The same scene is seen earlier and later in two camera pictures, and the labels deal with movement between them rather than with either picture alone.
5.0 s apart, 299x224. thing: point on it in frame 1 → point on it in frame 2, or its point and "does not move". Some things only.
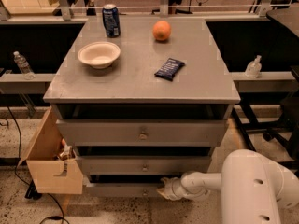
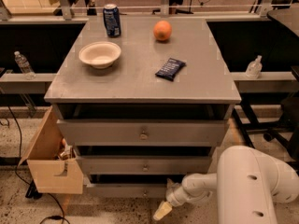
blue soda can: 111,20 does not move
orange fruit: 162,30 does not move
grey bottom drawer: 122,189 does not move
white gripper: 173,188 → 173,196
